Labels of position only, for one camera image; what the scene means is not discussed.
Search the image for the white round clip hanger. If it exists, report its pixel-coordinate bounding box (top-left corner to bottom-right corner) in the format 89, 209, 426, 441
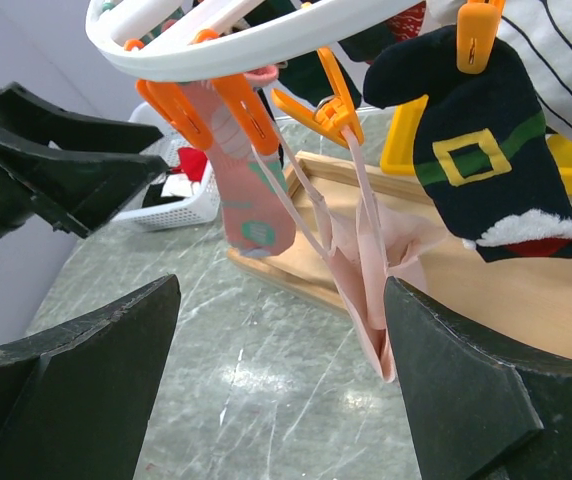
85, 0, 412, 82

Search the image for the red sock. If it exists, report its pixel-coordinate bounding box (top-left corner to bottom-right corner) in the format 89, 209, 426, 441
171, 147, 208, 182

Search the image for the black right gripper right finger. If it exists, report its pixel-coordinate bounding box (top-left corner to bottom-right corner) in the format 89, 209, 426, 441
384, 277, 572, 479

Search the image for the yellow plastic tray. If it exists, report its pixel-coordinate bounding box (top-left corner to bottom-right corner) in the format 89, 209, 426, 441
379, 93, 572, 198

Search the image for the wooden hanger rack frame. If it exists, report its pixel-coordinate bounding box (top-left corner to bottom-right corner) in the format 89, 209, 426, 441
228, 151, 572, 359

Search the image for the white plastic laundry basket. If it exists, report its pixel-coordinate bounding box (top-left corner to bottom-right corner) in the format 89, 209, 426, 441
112, 102, 220, 232

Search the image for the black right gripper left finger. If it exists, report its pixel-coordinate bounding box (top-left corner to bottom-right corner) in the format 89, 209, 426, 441
0, 275, 181, 479

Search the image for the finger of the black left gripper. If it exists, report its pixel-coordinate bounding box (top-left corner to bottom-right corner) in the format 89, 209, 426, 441
0, 130, 167, 238
0, 82, 163, 154

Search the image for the navy santa belt sock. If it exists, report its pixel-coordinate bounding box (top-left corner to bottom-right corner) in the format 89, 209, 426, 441
363, 26, 572, 263

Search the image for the white black striped sock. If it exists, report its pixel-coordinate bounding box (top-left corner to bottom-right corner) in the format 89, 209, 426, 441
485, 1, 572, 142

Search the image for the orange plastic clip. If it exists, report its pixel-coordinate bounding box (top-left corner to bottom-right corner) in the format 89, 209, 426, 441
456, 0, 505, 75

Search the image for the pink patterned sock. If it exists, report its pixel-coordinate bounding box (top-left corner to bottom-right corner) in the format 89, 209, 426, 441
179, 80, 296, 258

